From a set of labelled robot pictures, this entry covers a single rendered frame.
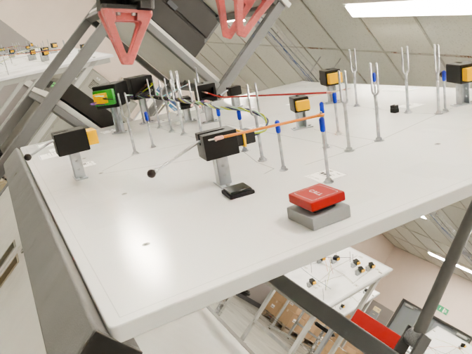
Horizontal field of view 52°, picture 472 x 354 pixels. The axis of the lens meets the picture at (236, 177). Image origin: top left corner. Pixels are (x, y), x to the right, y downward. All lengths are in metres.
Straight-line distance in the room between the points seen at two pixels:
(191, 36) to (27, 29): 6.50
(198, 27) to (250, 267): 1.43
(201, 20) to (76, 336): 1.51
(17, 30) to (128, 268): 7.73
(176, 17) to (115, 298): 1.42
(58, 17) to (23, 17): 0.50
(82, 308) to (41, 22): 7.85
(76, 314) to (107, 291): 0.04
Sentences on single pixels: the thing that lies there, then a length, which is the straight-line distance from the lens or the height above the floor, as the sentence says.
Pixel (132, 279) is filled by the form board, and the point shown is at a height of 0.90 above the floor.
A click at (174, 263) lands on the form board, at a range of 0.56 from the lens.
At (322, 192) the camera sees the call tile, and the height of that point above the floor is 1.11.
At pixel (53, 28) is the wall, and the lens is 8.32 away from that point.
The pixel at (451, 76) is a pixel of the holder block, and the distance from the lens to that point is 1.16.
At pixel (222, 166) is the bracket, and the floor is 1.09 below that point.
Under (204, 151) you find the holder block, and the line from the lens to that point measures 0.76.
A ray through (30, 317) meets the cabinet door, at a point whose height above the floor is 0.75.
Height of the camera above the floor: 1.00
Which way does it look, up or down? 6 degrees up
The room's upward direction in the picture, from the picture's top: 34 degrees clockwise
